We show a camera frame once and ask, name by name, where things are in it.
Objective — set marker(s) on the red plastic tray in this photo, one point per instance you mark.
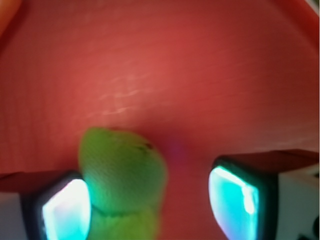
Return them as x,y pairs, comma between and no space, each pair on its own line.
198,78

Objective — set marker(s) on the green plush animal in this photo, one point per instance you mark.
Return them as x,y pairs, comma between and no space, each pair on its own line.
126,177

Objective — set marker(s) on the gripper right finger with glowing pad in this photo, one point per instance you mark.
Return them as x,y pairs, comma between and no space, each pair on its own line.
270,195

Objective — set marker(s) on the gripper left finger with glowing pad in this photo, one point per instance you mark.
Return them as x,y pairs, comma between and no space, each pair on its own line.
44,205

